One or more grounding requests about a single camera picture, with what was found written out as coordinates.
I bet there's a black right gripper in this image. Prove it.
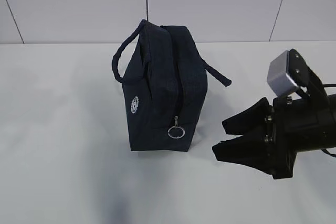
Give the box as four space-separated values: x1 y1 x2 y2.
212 95 335 179

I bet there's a navy blue lunch bag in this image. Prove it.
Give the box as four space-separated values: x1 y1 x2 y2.
111 20 231 152

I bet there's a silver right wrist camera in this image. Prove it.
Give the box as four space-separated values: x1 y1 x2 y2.
267 49 309 98

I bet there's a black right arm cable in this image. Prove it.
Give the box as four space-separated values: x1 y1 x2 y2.
321 83 336 156

